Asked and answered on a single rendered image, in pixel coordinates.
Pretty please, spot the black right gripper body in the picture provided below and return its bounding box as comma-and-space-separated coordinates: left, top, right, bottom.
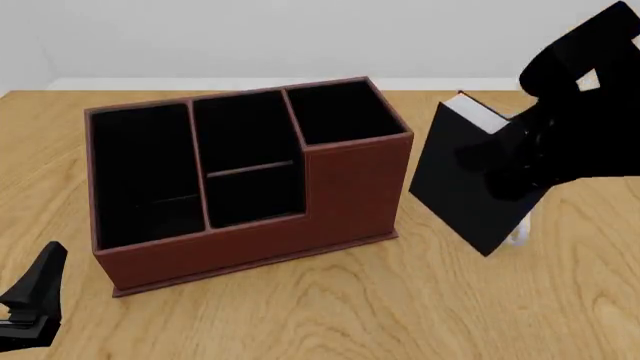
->
503, 96, 640, 189

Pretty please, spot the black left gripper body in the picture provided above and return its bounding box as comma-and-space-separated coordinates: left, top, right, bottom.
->
0, 313, 64, 349

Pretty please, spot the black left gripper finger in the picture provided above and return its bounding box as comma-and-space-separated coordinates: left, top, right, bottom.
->
0, 240, 69, 321

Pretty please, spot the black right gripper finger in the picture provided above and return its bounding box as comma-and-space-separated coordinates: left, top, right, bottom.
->
485, 167, 550, 203
453, 141, 512, 174

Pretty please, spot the black book with white pages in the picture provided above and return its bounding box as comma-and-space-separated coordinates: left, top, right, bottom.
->
408, 89, 552, 258

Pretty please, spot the red-brown desk caddy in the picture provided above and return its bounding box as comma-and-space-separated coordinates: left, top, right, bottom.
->
83, 75, 415, 300

